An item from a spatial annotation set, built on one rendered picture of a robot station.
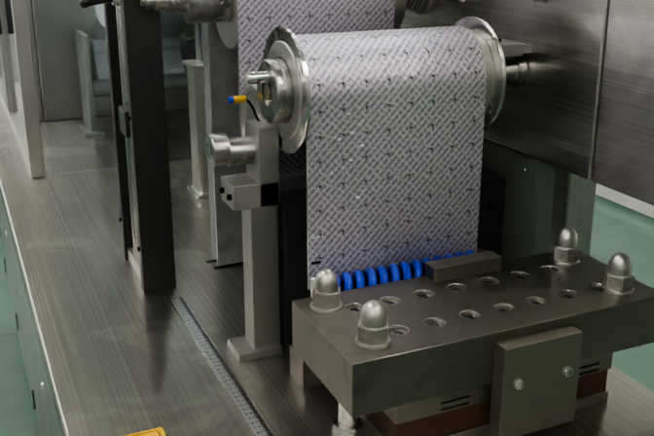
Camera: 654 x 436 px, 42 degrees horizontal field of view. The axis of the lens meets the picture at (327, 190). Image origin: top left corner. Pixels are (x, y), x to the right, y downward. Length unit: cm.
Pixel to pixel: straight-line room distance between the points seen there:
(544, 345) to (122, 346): 56
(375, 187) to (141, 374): 37
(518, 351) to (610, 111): 30
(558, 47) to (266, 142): 38
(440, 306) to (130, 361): 41
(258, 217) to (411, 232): 19
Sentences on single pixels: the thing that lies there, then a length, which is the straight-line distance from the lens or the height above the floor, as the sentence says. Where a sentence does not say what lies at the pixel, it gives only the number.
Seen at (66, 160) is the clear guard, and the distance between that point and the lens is 197.
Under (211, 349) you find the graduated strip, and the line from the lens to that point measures 115.
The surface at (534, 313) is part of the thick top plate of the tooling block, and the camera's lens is 97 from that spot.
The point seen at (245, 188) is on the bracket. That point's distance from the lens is 103.
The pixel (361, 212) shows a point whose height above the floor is 111.
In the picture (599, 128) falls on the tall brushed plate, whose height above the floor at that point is 121.
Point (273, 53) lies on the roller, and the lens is 102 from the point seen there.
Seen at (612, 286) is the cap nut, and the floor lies 104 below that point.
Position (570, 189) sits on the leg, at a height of 104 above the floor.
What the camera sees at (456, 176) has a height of 114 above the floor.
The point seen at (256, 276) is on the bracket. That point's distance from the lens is 108.
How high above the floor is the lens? 144
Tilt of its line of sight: 18 degrees down
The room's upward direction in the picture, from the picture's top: straight up
